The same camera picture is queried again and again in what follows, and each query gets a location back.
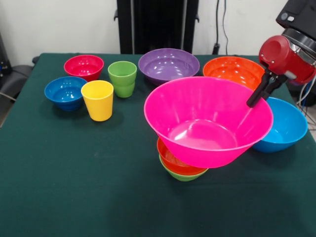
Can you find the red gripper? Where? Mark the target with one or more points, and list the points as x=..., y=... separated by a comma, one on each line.
x=279, y=56

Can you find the large orange bowl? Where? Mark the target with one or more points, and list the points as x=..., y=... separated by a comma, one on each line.
x=232, y=70

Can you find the large pink bowl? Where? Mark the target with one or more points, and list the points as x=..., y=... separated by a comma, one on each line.
x=202, y=111

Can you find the small orange bowl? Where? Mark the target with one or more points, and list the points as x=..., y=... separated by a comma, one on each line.
x=177, y=166

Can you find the small green bowl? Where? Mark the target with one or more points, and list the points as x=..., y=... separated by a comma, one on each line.
x=185, y=177

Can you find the green cup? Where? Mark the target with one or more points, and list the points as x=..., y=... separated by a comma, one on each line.
x=122, y=81

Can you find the light blue bowl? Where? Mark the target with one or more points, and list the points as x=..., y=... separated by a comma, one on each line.
x=288, y=126

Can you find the purple bowl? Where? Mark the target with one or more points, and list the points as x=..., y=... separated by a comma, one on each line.
x=169, y=64

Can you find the yellow cup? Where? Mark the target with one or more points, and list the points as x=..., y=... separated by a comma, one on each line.
x=98, y=103

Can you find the small crimson bowl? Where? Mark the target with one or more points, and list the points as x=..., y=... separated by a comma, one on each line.
x=84, y=66

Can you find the dark green tablecloth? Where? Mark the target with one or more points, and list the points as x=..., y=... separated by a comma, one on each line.
x=98, y=192

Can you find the small dark blue bowl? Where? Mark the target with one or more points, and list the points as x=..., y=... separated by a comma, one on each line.
x=64, y=91

